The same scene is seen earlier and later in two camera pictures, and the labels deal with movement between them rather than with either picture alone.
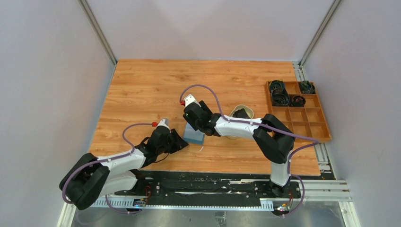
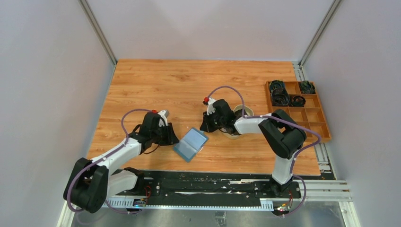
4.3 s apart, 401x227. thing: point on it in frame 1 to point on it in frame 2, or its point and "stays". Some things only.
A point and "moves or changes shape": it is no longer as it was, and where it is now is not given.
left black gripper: [178, 144] to [171, 138]
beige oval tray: [240, 110] stays
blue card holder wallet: [191, 136] moves or changes shape
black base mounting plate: [168, 183] stays
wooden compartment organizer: [309, 120] stays
